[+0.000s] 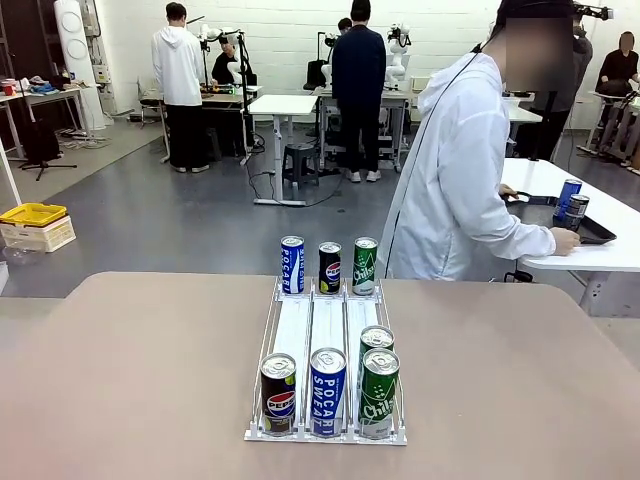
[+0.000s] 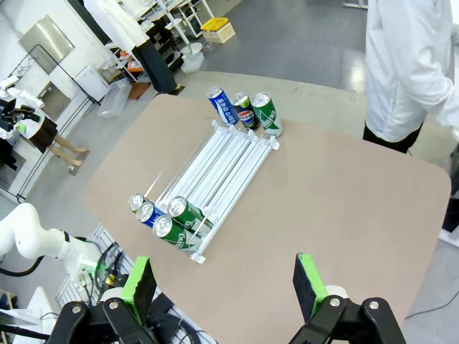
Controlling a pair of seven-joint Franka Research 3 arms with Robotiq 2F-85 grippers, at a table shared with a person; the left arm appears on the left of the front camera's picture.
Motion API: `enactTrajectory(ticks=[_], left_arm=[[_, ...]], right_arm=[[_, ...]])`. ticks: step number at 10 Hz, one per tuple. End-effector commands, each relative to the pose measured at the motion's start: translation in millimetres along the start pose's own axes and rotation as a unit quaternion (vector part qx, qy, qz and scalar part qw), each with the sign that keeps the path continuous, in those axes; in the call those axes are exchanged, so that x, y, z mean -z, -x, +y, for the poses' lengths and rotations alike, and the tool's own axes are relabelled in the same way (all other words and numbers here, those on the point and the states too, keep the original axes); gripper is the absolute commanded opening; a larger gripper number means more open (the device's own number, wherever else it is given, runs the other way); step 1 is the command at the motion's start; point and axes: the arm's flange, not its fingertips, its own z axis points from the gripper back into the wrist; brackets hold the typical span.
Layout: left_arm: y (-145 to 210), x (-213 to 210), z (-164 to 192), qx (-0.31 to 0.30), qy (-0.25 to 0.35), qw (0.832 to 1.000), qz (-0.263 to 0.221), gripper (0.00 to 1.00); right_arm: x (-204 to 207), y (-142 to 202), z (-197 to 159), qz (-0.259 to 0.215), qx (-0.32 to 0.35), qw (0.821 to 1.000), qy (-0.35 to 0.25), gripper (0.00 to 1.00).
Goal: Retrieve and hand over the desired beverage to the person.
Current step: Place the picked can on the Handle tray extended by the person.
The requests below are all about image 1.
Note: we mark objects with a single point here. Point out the white plastic crate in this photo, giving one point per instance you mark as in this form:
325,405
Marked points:
45,237

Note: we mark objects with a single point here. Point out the grey plastic stool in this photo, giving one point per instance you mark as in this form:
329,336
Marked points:
300,160

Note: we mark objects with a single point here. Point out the yellow plastic crate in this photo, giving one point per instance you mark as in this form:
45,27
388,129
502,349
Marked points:
30,215

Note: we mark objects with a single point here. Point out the bystander in navy jacket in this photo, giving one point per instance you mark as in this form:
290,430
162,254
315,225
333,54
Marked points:
359,65

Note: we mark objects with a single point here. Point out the person's left hand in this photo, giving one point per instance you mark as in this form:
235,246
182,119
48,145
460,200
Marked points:
507,190

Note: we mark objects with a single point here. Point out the person in white jacket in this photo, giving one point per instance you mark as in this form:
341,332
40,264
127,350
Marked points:
440,175

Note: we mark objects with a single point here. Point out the seated bystander with blurred face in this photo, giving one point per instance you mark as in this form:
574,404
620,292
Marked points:
617,65

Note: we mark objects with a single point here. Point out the white standing desk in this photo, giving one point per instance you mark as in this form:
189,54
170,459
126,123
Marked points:
282,104

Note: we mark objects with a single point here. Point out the black serving tray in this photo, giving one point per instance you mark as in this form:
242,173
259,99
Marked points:
595,232

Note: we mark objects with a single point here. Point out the black Pepsi can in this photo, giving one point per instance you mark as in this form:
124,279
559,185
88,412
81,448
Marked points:
330,272
577,212
278,400

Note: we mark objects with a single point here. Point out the large white side table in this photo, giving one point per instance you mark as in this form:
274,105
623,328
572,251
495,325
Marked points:
615,255

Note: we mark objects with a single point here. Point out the person's right hand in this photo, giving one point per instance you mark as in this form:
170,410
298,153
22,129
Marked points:
565,242

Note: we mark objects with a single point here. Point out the black tripod stand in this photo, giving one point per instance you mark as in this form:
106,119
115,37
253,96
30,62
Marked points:
40,142

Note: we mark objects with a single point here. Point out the desk under background robot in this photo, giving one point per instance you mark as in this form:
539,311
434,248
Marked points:
225,97

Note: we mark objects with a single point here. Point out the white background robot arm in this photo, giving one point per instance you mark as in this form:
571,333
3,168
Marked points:
397,60
326,71
212,34

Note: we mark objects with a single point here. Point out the bystander in grey jacket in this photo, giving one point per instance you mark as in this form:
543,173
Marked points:
580,65

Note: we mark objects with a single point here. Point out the clear plastic container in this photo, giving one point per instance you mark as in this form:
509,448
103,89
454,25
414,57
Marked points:
22,255

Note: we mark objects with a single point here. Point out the white table behind person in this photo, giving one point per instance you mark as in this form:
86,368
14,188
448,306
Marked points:
520,115

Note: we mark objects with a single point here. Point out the seated bystander in black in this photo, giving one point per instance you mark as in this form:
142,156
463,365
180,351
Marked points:
225,62

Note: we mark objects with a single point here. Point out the bystander in white hoodie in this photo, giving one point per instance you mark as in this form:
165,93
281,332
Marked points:
177,65

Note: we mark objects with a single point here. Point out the red cup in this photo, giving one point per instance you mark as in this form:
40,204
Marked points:
7,89

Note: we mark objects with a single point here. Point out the person's right forearm white sleeve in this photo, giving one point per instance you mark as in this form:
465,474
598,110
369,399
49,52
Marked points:
525,237

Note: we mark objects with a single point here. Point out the blue Pocari Sweat can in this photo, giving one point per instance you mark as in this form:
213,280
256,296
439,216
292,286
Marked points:
569,192
292,265
328,400

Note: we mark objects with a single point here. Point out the white table with clutter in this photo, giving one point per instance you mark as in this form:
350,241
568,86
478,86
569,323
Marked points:
50,93

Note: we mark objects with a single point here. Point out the white tower air conditioner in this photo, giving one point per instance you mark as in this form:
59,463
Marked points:
75,50

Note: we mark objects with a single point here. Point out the green Chilsung can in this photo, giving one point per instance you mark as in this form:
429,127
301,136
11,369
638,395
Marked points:
378,395
365,270
376,337

